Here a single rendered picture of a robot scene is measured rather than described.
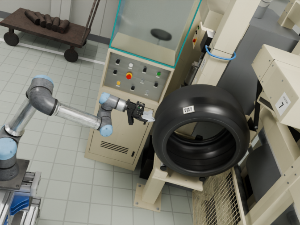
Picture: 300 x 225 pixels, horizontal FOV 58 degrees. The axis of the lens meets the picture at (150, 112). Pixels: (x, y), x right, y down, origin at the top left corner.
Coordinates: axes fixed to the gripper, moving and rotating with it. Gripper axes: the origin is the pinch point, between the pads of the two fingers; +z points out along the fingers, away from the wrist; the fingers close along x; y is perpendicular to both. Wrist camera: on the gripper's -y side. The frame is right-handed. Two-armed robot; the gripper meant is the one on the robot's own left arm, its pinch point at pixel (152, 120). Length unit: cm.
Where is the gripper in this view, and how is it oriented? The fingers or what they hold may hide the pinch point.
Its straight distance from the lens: 170.0
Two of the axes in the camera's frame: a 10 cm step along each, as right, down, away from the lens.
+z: 9.2, 3.6, 1.6
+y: 3.9, -7.3, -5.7
